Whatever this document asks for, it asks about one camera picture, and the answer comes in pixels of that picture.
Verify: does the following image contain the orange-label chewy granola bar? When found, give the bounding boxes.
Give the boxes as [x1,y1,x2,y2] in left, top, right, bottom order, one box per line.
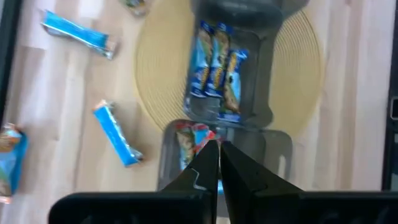
[0,123,29,205]

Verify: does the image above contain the round woven yellow placemat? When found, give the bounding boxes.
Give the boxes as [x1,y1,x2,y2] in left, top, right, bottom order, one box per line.
[134,0,324,134]

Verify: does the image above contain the red-ended chewy granola bar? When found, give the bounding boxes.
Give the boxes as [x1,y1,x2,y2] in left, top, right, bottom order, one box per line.
[175,121,197,170]

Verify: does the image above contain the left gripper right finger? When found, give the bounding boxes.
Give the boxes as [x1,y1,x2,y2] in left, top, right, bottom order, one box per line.
[220,140,302,224]

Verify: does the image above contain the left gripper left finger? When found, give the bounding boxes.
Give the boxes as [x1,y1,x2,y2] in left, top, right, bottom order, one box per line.
[161,139,220,224]

